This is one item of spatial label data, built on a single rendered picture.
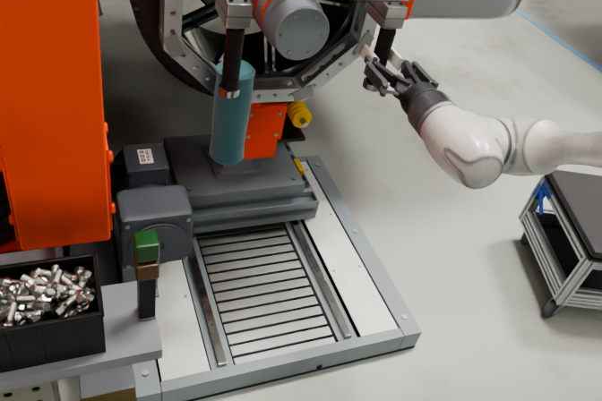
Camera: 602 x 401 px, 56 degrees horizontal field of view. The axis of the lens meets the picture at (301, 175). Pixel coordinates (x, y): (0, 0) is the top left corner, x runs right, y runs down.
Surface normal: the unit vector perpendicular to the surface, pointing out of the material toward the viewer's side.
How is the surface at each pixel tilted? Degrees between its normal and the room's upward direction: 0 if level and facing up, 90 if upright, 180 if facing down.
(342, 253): 0
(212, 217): 90
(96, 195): 90
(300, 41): 90
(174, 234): 90
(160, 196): 0
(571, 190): 0
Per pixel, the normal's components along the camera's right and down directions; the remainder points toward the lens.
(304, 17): 0.34, 0.64
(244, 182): 0.17, -0.76
